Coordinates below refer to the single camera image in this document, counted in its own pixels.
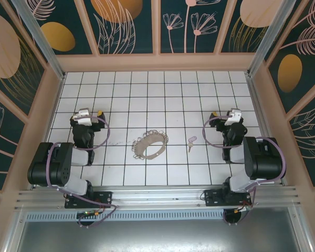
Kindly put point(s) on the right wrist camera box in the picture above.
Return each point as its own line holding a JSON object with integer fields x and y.
{"x": 233, "y": 118}

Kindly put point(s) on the aluminium side rail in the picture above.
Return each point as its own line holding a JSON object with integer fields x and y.
{"x": 257, "y": 105}

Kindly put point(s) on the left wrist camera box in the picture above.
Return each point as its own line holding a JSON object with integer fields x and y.
{"x": 82, "y": 118}

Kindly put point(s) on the aluminium corner post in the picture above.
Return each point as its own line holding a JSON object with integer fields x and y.
{"x": 266, "y": 36}
{"x": 38, "y": 36}

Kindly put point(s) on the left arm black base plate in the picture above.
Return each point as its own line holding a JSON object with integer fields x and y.
{"x": 105, "y": 197}

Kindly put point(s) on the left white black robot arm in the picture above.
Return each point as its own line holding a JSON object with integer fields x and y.
{"x": 42, "y": 168}

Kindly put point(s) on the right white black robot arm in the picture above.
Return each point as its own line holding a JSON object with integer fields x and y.
{"x": 265, "y": 160}

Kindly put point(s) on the grey metal sheet panel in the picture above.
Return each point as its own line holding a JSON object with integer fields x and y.
{"x": 157, "y": 236}

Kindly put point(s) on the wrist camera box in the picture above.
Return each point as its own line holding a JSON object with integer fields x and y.
{"x": 233, "y": 118}
{"x": 82, "y": 118}

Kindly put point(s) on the aluminium front rail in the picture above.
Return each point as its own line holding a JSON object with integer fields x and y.
{"x": 157, "y": 195}

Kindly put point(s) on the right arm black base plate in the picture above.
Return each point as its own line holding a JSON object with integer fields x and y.
{"x": 212, "y": 198}

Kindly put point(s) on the key with purple cap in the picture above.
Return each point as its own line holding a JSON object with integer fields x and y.
{"x": 191, "y": 143}

